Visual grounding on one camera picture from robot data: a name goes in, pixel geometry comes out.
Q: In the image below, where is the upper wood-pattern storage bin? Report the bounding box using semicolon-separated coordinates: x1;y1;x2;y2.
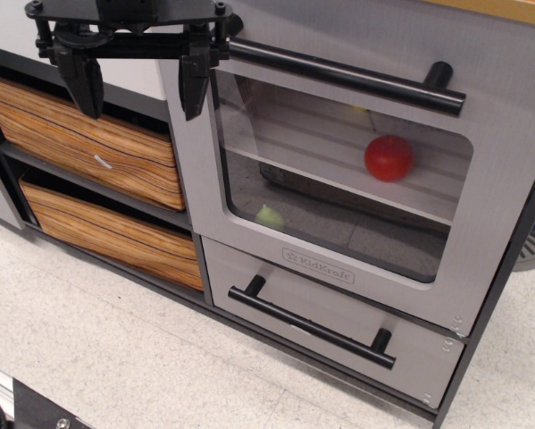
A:
0;77;186;211

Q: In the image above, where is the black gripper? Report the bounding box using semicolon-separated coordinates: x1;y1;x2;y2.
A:
25;1;243;121

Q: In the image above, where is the wood-pattern storage bin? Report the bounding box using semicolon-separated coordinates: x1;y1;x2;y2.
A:
19;171;204;292
0;77;186;211

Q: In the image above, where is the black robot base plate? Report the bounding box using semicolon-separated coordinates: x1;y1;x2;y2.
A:
13;379;91;429

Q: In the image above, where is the yellow toy bell pepper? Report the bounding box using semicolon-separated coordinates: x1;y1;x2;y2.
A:
351;105;368;112

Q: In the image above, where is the black oven door handle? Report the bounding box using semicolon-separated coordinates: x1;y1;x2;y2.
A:
230;38;466;117

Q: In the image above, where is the white oven rack shelf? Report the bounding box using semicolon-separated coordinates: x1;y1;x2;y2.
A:
218;102;473;224

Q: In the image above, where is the black drawer handle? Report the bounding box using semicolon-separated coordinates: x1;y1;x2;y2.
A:
228;275;397;370

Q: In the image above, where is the red toy tomato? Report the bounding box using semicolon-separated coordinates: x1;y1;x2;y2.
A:
364;135;415;182

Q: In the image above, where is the lower wood-pattern storage bin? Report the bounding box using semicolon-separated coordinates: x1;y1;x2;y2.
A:
19;171;204;292

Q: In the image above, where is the grey toy oven door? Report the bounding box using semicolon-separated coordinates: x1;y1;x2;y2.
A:
159;1;535;335

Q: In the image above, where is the grey lower drawer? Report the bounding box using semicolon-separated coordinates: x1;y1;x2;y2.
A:
202;239;464;408

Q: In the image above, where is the green toy pear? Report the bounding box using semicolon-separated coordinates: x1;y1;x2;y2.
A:
254;203;285;231

